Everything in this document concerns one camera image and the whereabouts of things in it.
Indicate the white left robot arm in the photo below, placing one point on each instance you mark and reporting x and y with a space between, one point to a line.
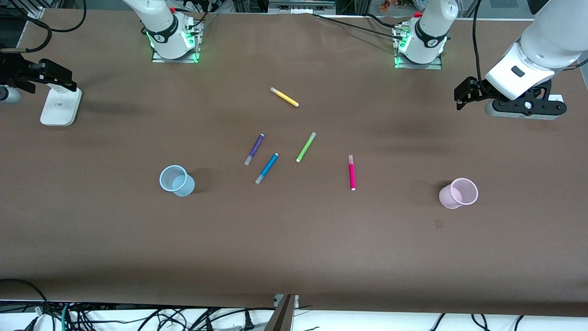
551 41

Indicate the pink mesh cup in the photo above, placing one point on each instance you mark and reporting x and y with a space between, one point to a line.
448 197

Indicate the blue mesh cup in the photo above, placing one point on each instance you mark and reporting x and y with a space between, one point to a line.
183 186

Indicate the pink marker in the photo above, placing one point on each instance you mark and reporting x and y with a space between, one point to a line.
352 174

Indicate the brown paper table cover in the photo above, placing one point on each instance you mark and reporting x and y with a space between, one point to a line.
294 239

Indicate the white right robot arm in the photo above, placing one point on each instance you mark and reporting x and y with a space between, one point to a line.
158 18

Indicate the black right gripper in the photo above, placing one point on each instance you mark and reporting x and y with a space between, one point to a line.
17 73

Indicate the orange toy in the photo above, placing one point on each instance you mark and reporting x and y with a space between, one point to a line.
385 5

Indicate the aluminium bracket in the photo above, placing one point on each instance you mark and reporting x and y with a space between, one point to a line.
295 301

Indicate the purple marker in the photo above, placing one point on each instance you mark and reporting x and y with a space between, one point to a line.
255 148

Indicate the black power plug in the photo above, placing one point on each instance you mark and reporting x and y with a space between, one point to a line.
249 322

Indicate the green marker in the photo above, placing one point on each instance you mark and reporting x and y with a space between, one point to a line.
306 147

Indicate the aluminium frame bar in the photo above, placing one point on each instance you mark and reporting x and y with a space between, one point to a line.
301 5

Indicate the blue marker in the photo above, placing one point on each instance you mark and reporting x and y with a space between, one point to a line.
268 168

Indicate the white desk lamp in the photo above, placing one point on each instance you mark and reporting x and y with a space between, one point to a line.
59 108

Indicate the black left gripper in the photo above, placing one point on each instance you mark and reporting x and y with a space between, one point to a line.
477 88

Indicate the yellow marker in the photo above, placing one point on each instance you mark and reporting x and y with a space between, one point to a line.
285 97

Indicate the brown table beam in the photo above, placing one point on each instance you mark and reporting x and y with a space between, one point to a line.
280 317

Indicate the aluminium corner profile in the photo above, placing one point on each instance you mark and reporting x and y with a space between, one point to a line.
34 9

